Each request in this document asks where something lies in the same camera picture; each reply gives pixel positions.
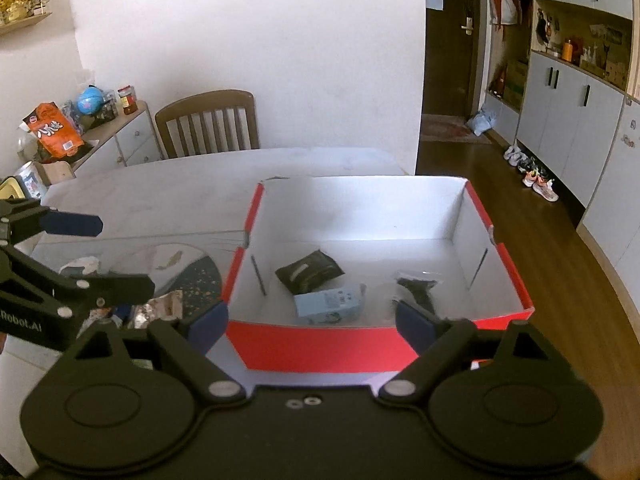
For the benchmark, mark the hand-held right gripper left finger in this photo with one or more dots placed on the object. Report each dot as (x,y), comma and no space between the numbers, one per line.
(207,322)

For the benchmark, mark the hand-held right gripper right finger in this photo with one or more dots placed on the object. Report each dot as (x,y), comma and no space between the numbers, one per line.
(415,322)

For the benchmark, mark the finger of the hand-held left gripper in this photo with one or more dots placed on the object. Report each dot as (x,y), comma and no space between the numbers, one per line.
(70,225)
(115,287)

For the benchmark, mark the dark wrapper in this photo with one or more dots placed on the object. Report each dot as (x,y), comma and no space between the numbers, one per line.
(417,290)

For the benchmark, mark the silver foil snack packet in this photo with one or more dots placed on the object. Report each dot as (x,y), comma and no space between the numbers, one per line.
(160,307)

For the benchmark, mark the light blue small carton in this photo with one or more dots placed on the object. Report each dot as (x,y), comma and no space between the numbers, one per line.
(325,305)

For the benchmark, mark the red cardboard box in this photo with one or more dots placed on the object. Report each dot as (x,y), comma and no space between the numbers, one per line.
(320,350)

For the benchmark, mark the dark snack packet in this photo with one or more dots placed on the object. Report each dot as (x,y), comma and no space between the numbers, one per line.
(307,272)

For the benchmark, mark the white desktop table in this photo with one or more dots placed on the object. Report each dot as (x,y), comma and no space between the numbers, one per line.
(175,195)

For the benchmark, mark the light wooden box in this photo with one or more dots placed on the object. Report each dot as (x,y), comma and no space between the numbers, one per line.
(57,172)

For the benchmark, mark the white printed canister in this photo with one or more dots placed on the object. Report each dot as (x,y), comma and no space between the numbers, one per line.
(32,180)

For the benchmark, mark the yellow tissue box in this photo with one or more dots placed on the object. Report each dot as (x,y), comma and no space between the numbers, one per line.
(11,189)

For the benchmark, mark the clear plastic container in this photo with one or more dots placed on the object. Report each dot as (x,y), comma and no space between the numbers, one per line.
(26,145)

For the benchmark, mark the orange snack bag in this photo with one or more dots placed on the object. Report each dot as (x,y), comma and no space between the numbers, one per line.
(52,132)

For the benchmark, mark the white sideboard cabinet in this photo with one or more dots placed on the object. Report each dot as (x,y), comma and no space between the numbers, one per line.
(135,135)

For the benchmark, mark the dark glass jar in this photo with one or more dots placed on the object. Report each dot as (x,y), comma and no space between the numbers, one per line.
(110,107)

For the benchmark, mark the blue globe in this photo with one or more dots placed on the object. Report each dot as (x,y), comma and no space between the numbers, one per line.
(90,99)

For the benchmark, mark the red jar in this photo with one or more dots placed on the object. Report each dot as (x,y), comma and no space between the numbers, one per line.
(126,100)

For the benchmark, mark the brown wooden chair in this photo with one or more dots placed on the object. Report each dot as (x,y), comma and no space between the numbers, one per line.
(205,102)

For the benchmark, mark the pink sneaker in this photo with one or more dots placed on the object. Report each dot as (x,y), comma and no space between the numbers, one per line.
(546,191)
(532,179)

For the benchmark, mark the white sneaker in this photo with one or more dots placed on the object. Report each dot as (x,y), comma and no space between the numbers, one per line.
(512,155)

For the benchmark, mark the black sneaker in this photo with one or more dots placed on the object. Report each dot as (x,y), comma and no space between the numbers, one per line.
(529,165)

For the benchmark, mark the patterned doormat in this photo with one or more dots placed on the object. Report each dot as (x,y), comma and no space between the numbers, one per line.
(445,129)

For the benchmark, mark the pale blue bag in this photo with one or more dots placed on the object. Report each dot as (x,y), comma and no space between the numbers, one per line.
(482,122)

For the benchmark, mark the dark brown door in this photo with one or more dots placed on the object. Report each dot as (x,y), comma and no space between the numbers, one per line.
(450,70)

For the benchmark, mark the grey wardrobe cabinet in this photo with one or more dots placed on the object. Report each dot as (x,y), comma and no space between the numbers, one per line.
(575,120)

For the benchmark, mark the cardboard storage box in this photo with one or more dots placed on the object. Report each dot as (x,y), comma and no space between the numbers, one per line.
(515,82)

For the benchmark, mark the orange bottle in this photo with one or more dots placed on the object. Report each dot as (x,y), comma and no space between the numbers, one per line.
(567,51)

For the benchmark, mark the white hanging shopping bag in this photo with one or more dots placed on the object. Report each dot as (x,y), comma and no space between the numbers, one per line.
(507,7)

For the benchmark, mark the wooden wall shelf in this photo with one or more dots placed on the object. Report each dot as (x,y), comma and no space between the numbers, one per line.
(25,24)

